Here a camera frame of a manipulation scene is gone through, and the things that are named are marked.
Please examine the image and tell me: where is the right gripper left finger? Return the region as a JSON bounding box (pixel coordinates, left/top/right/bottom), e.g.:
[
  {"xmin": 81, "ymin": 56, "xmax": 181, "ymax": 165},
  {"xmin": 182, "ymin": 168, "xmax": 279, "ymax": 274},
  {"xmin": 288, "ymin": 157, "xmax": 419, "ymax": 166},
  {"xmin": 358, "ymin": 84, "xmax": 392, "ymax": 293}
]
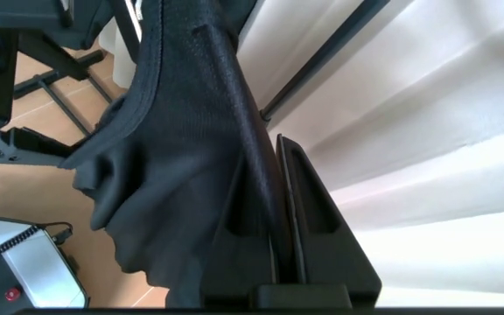
[{"xmin": 199, "ymin": 160, "xmax": 279, "ymax": 308}]

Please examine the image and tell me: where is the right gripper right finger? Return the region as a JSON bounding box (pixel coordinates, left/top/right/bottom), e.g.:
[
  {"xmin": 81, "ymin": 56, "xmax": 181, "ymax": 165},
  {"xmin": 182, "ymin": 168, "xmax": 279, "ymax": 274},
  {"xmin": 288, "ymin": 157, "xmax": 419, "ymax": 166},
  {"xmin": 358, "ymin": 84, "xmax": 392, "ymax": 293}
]
[{"xmin": 276, "ymin": 133, "xmax": 383, "ymax": 308}]

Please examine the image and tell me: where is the black garment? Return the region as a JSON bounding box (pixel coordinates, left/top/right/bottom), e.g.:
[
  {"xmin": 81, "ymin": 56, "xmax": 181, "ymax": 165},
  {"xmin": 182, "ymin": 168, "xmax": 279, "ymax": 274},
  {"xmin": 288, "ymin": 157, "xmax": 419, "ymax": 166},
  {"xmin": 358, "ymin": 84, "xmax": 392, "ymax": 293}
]
[{"xmin": 59, "ymin": 0, "xmax": 295, "ymax": 308}]

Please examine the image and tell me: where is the black clothes rack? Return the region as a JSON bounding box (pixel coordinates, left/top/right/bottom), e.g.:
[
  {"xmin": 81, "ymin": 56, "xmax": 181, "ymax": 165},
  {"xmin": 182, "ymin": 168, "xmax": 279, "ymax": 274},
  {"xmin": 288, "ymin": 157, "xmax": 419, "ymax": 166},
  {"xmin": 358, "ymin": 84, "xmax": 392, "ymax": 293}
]
[{"xmin": 13, "ymin": 0, "xmax": 391, "ymax": 137}]

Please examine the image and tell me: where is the black cable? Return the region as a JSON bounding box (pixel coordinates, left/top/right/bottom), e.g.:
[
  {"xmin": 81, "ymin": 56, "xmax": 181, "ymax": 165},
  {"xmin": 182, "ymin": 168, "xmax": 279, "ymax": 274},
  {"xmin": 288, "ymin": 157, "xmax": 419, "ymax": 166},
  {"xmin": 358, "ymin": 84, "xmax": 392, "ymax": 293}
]
[{"xmin": 37, "ymin": 221, "xmax": 74, "ymax": 246}]

